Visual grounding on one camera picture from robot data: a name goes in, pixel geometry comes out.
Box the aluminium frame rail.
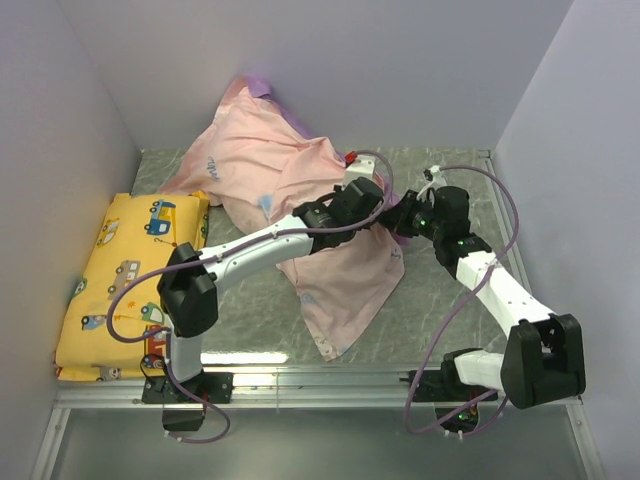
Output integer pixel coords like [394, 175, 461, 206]
[29, 149, 606, 480]

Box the yellow cartoon car pillow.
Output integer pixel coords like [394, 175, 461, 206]
[54, 192, 209, 382]

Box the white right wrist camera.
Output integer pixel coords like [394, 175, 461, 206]
[419, 165, 447, 200]

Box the pink purple pillowcase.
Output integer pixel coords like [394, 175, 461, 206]
[160, 77, 405, 361]

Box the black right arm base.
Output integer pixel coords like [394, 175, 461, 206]
[401, 370, 507, 440]

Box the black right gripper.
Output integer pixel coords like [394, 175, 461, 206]
[377, 190, 445, 242]

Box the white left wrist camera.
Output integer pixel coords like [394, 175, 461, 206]
[343, 152, 376, 184]

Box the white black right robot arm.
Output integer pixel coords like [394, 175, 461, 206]
[379, 186, 586, 409]

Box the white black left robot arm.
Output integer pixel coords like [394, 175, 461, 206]
[157, 177, 391, 402]

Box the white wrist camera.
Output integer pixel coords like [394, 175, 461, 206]
[419, 165, 447, 200]
[343, 152, 376, 184]

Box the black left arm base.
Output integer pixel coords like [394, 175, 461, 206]
[141, 372, 234, 434]

